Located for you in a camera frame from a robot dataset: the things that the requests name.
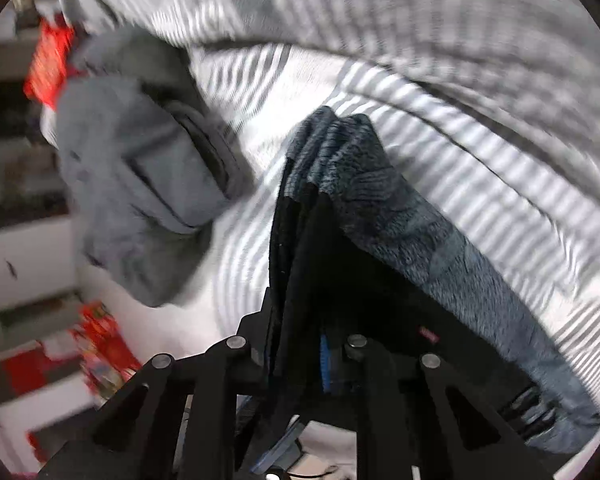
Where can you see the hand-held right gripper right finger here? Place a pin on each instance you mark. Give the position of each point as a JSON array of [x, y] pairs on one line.
[[380, 410]]

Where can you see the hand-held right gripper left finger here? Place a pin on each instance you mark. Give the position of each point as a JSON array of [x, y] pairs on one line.
[[200, 390]]

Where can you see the black pants with blue trim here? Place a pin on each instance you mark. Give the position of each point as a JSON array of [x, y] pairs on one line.
[[380, 210]]

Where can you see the red printed bag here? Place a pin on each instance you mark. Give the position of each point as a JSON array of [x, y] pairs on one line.
[[107, 347]]

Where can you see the grey button shirt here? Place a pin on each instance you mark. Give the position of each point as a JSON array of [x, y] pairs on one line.
[[130, 185]]

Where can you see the white shelf unit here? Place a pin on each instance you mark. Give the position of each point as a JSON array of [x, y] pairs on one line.
[[25, 260]]

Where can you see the white striped bed sheet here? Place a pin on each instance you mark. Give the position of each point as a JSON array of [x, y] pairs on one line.
[[480, 185]]

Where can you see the red cloth left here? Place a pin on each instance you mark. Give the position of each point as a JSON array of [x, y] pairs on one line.
[[47, 67]]

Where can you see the grey striped duvet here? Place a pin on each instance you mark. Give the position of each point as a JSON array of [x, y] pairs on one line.
[[405, 20]]

